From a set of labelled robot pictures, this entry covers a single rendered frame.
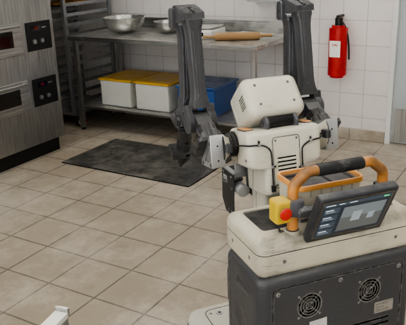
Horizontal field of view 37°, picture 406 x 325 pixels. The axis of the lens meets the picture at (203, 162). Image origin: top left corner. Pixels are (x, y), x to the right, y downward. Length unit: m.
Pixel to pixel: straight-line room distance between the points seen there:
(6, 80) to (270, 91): 3.07
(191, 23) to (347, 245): 0.89
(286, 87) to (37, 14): 3.23
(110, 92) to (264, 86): 3.73
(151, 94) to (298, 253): 3.81
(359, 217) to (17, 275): 2.08
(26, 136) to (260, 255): 3.52
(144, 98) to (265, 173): 3.52
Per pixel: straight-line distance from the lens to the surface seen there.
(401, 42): 5.12
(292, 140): 2.05
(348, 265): 1.89
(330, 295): 1.90
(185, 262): 3.30
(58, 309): 1.30
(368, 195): 1.73
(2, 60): 4.81
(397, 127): 5.26
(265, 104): 2.03
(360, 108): 5.27
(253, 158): 1.99
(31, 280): 3.30
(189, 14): 2.10
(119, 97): 5.64
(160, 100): 5.37
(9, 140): 4.91
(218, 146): 2.01
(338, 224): 1.76
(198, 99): 2.11
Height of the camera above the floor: 1.58
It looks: 19 degrees down
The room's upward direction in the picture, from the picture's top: 2 degrees counter-clockwise
